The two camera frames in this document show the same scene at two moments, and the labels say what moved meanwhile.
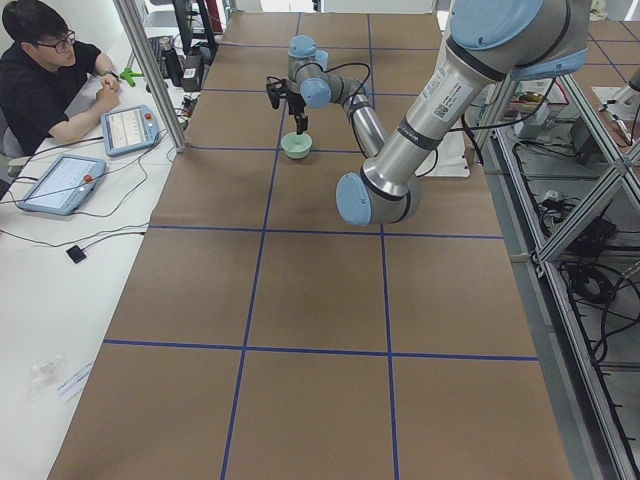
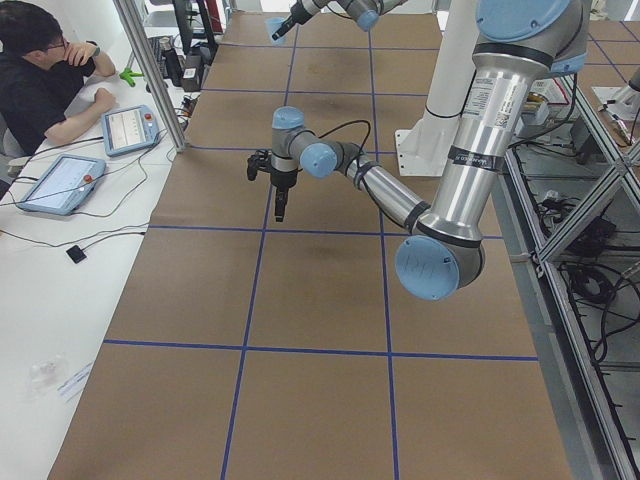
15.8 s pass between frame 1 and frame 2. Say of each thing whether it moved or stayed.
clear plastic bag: stayed
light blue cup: moved
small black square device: stayed
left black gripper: moved
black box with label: stayed
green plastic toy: stayed
